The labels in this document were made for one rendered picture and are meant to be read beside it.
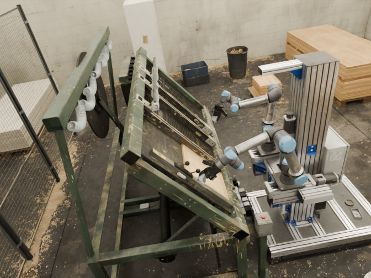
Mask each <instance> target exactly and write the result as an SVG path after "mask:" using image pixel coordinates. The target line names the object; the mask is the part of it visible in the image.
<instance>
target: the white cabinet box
mask: <svg viewBox="0 0 371 278"><path fill-rule="evenodd" d="M123 8H124V13H125V17H126V21H127V24H128V28H129V33H130V37H131V41H132V46H133V49H134V53H135V56H136V52H137V50H138V49H139V48H140V47H143V48H144V49H145V50H146V51H147V57H148V58H149V59H150V60H151V61H153V58H154V57H155V58H156V64H157V65H158V66H159V68H161V69H162V70H163V71H164V72H166V66H165V60H164V56H163V51H162V45H161V39H160V34H159V30H158V25H157V19H156V13H155V8H154V4H153V0H127V1H124V4H123ZM166 73H167V72H166Z"/></svg>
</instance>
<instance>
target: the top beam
mask: <svg viewBox="0 0 371 278"><path fill-rule="evenodd" d="M146 58H147V51H146V50H145V49H144V48H143V47H140V48H139V49H138V50H137V52H136V56H135V63H134V70H133V74H132V81H131V88H130V95H129V102H128V109H127V113H126V120H125V127H124V134H123V140H122V145H121V152H120V159H121V160H122V161H124V162H126V163H127V164H129V165H133V164H134V163H135V162H136V161H137V160H138V159H139V158H141V145H142V126H143V115H144V105H143V104H142V103H140V102H139V101H138V100H137V99H136V94H138V95H140V96H141V97H143V98H144V96H145V83H144V82H143V81H142V80H141V79H139V74H141V75H142V76H143V77H144V78H145V77H146V73H145V72H144V71H143V70H141V69H140V65H142V66H143V67H144V68H146Z"/></svg>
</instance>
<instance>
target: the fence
mask: <svg viewBox="0 0 371 278"><path fill-rule="evenodd" d="M154 150H155V149H154V148H153V149H152V150H150V156H152V157H154V158H155V159H156V160H158V161H159V162H161V163H162V164H164V165H165V166H167V167H169V168H170V169H171V170H173V171H174V172H176V173H178V172H180V173H181V174H183V175H184V176H185V177H186V179H187V180H188V181H189V182H191V183H192V184H196V183H198V184H199V185H201V186H202V188H203V191H204V192H206V193H207V194H209V195H210V196H212V197H213V198H215V199H216V200H218V201H219V202H221V203H222V204H224V205H225V206H227V207H228V208H230V209H231V208H232V207H233V203H232V202H231V201H230V200H228V199H227V198H225V197H223V196H222V195H221V194H219V193H218V192H216V191H215V190H214V189H212V188H211V187H209V186H207V185H206V184H205V183H203V182H201V181H200V180H199V181H197V178H196V177H195V176H193V178H191V177H190V176H188V175H186V174H185V173H184V172H182V171H181V170H179V169H178V168H176V167H175V166H174V162H173V161H171V160H170V159H168V158H167V157H166V159H164V158H162V157H161V155H163V154H161V153H160V152H158V151H157V152H158V153H159V155H158V154H157V153H155V152H154ZM164 157H165V156H164Z"/></svg>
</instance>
